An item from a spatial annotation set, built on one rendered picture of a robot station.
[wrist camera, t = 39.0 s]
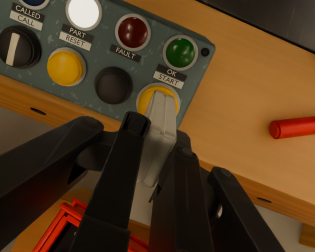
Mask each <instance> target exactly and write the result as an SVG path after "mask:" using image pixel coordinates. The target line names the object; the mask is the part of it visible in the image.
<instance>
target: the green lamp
mask: <svg viewBox="0 0 315 252"><path fill-rule="evenodd" d="M194 57H195V48H194V46H193V44H192V43H191V42H190V41H189V40H187V39H185V38H177V39H174V40H173V41H171V42H170V43H169V44H168V46H167V48H166V58H167V60H168V62H169V63H170V64H171V65H172V66H174V67H176V68H184V67H186V66H188V65H189V64H191V62H192V61H193V60H194Z"/></svg>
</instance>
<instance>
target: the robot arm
mask: <svg viewBox="0 0 315 252"><path fill-rule="evenodd" d="M104 128H105V127H104V125H103V124H102V123H101V122H100V121H99V120H97V119H95V118H94V117H90V116H79V117H77V118H74V119H72V120H70V121H68V122H66V123H64V124H62V125H60V126H58V127H56V128H54V129H52V130H50V131H48V132H46V133H44V134H42V135H40V136H38V137H36V138H34V139H31V140H29V141H27V142H25V143H23V144H21V145H19V146H17V147H15V148H13V149H11V150H9V151H7V152H5V153H3V154H1V155H0V251H1V250H3V249H4V248H5V247H6V246H7V245H8V244H9V243H10V242H12V241H13V240H14V239H15V238H16V237H17V236H18V235H19V234H21V233H22V232H23V231H24V230H25V229H26V228H27V227H28V226H30V225H31V224H32V223H33V222H34V221H35V220H36V219H37V218H39V217H40V216H41V215H42V214H43V213H44V212H45V211H47V210H48V209H49V208H50V207H51V206H52V205H53V204H54V203H56V202H57V201H58V200H59V199H60V198H61V197H62V196H63V195H65V194H66V193H67V192H68V191H69V190H70V189H71V188H72V187H74V186H75V185H76V184H77V183H78V182H79V181H80V180H81V179H83V178H84V177H85V176H86V175H87V173H88V170H91V171H97V172H101V174H100V176H99V179H98V181H97V184H96V186H95V188H94V191H93V193H92V196H91V198H90V200H89V203H88V205H87V208H86V210H85V212H84V215H83V217H82V219H81V221H80V224H79V226H78V228H77V231H76V233H75V236H74V238H73V241H72V243H71V245H70V248H69V250H68V252H128V248H129V243H130V237H131V231H130V230H128V225H129V219H130V214H131V209H132V204H133V199H134V193H135V188H136V183H138V182H141V185H143V186H146V187H148V188H152V187H155V185H156V183H157V181H158V183H157V185H156V187H155V189H154V191H153V193H152V195H151V197H150V200H149V203H151V201H152V200H153V205H152V214H151V224H150V234H149V244H148V252H286V251H285V250H284V248H283V247H282V245H281V244H280V242H279V241H278V239H277V238H276V236H275V235H274V233H273V232H272V230H271V229H270V227H269V226H268V224H267V223H266V221H265V220H264V219H263V217H262V216H261V214H260V213H259V211H258V210H257V208H256V207H255V205H254V204H253V202H252V201H251V199H250V198H249V196H248V195H247V193H246V192H245V190H244V189H243V187H242V186H241V184H240V183H239V181H238V180H237V178H236V177H235V176H234V175H233V174H232V173H231V172H230V171H229V170H227V169H225V168H222V167H218V166H215V167H213V168H212V170H211V172H209V171H208V170H206V169H204V168H203V167H201V166H200V163H199V158H198V156H197V155H196V154H195V153H194V152H193V151H192V147H191V140H190V137H189V136H188V134H187V133H185V132H183V131H180V130H178V129H176V102H175V97H174V96H171V95H169V94H167V95H165V94H164V92H162V91H159V90H156V91H154V92H153V95H152V97H151V99H150V102H149V104H148V107H147V109H146V111H145V114H144V115H143V114H140V113H138V112H135V111H127V112H126V113H125V115H124V118H123V120H122V123H121V126H120V128H119V130H118V131H114V132H112V131H104ZM221 208H222V214H221V216H220V217H219V215H218V213H219V211H220V210H221Z"/></svg>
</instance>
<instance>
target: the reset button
mask: <svg viewBox="0 0 315 252"><path fill-rule="evenodd" d="M47 71H48V74H49V76H50V77H51V79H52V80H53V81H54V82H56V83H57V84H59V85H62V86H71V85H73V84H75V83H76V82H78V81H79V80H80V79H81V77H82V75H83V72H84V67H83V63H82V61H81V59H80V58H79V57H78V56H77V55H76V54H75V53H73V52H71V51H68V50H61V51H58V52H56V53H54V54H53V55H52V56H51V57H50V58H49V60H48V62H47Z"/></svg>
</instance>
